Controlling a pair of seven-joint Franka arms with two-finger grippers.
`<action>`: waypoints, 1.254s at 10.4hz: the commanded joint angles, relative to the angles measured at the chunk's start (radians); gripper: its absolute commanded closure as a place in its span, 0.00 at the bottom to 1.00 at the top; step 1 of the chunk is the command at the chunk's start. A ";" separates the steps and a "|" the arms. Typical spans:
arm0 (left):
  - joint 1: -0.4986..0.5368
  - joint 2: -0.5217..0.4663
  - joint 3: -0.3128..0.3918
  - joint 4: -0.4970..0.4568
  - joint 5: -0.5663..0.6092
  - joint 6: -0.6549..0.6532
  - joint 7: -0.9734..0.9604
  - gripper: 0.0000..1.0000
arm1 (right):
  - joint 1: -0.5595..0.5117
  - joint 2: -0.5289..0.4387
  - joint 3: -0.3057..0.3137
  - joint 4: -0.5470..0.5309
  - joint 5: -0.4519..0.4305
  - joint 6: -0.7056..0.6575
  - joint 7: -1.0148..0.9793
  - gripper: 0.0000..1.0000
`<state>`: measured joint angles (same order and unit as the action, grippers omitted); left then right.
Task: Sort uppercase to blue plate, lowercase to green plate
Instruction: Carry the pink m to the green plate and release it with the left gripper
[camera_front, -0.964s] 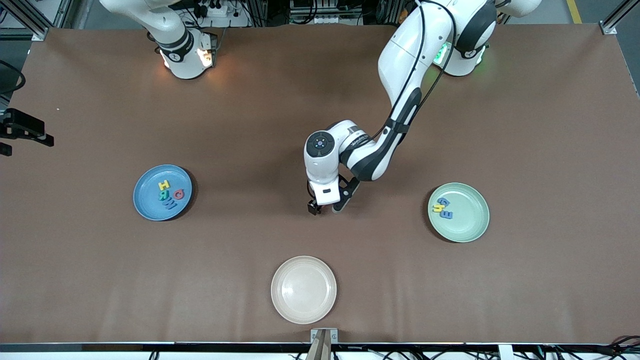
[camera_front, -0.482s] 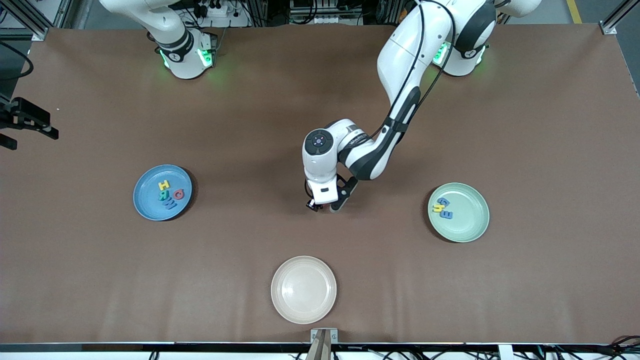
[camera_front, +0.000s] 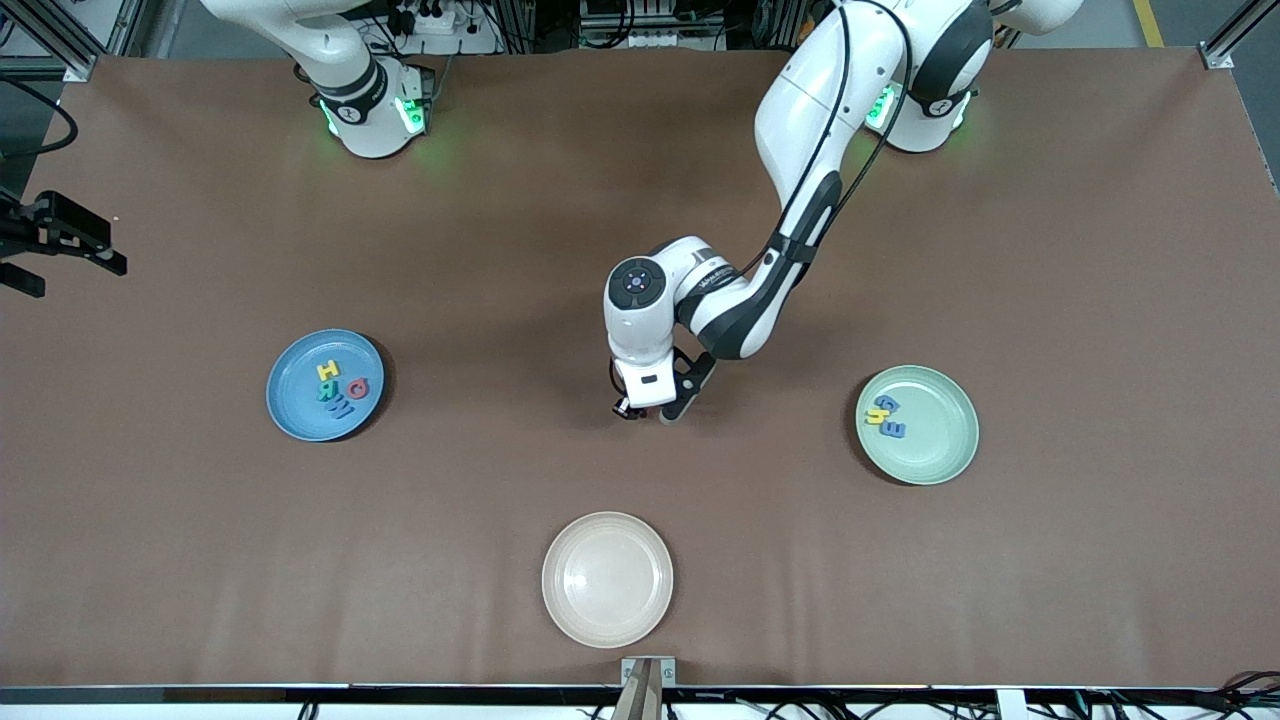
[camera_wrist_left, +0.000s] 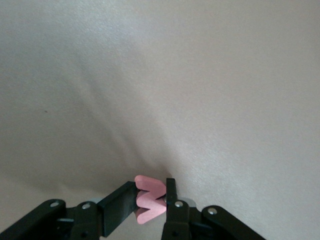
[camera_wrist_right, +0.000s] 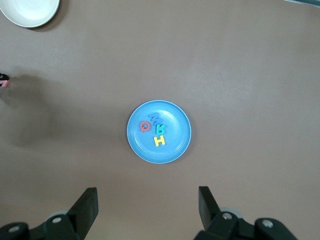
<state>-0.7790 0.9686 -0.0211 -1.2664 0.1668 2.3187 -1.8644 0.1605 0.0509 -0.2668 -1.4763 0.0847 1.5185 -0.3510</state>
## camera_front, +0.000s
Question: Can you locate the beige plate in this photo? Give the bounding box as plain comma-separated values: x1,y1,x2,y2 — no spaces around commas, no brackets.
541,511,675,649

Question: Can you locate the blue plate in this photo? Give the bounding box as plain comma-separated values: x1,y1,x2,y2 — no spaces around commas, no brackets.
266,329,387,443

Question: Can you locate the green plate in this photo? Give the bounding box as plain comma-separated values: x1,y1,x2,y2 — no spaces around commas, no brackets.
855,364,980,487

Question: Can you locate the white power strip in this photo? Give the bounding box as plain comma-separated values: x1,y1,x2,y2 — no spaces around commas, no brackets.
375,0,501,56

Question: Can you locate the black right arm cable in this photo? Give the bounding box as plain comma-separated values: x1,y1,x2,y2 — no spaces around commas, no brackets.
0,78,80,161

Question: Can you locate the aluminium frame post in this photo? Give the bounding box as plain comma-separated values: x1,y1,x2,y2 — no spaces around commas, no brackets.
0,0,101,83
1200,0,1280,71

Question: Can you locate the grey metal camera mount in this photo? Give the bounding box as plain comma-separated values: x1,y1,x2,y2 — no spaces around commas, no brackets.
620,655,677,720

